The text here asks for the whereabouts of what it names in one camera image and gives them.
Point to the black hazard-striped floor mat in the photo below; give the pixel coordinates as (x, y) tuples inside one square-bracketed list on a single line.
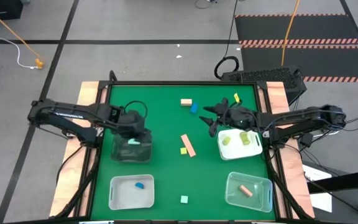
[(322, 62)]

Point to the small peach block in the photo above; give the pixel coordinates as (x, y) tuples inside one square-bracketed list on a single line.
[(245, 190)]

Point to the clear plastic bin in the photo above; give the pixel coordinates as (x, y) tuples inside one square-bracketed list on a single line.
[(249, 202)]

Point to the yellow arch block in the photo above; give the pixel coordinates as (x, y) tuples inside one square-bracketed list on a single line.
[(245, 138)]

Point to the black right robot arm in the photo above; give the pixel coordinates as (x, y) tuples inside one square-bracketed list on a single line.
[(306, 119)]

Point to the white plastic bin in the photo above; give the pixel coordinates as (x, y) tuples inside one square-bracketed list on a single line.
[(239, 151)]

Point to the yellow cube block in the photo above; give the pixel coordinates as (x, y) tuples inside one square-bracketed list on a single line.
[(183, 151)]

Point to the long peach block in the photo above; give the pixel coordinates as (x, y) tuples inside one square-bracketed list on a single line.
[(188, 145)]

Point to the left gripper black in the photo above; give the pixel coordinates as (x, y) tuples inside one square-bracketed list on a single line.
[(132, 123)]

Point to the pale mint cube block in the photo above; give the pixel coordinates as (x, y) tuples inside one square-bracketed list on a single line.
[(184, 199), (134, 142)]

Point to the white paper sheet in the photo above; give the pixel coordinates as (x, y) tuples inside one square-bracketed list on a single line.
[(319, 199)]

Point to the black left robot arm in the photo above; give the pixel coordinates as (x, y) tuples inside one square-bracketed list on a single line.
[(61, 113)]

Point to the dark smoky plastic bin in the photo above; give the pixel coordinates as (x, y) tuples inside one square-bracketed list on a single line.
[(130, 154)]

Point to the black mesh computer tower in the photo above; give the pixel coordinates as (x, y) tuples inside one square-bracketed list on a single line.
[(259, 76)]

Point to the wooden side board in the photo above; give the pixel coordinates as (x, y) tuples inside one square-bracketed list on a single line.
[(70, 174), (294, 174)]

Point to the yellow cylinder block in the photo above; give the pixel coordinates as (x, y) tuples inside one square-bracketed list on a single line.
[(226, 141)]

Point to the blue rectangular block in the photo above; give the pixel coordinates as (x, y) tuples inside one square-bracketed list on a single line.
[(194, 108)]

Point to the small yellow object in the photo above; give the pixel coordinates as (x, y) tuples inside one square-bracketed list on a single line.
[(236, 97)]

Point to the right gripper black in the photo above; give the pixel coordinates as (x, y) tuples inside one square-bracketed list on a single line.
[(238, 116)]

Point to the grey-white plastic bin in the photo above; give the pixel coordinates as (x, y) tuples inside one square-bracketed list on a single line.
[(131, 194)]

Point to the short thick peach block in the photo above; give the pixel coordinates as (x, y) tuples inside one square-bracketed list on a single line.
[(186, 102)]

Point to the blue half-round block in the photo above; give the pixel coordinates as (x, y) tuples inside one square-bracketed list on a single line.
[(139, 185)]

